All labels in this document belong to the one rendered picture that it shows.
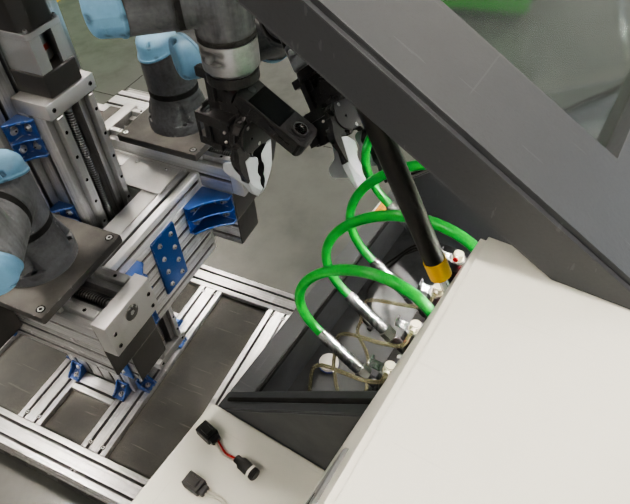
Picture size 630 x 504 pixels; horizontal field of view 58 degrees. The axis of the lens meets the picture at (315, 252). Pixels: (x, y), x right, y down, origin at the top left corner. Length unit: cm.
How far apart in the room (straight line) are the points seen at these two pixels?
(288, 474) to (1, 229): 56
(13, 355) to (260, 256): 102
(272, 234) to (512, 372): 230
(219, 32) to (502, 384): 54
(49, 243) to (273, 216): 167
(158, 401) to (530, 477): 168
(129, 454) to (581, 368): 163
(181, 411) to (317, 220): 116
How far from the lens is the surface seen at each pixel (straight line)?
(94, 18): 73
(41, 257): 113
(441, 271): 48
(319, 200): 273
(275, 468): 91
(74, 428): 197
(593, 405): 33
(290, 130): 76
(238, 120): 79
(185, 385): 192
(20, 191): 105
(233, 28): 72
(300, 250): 250
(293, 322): 108
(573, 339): 35
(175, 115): 138
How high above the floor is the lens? 182
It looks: 47 degrees down
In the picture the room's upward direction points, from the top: 3 degrees counter-clockwise
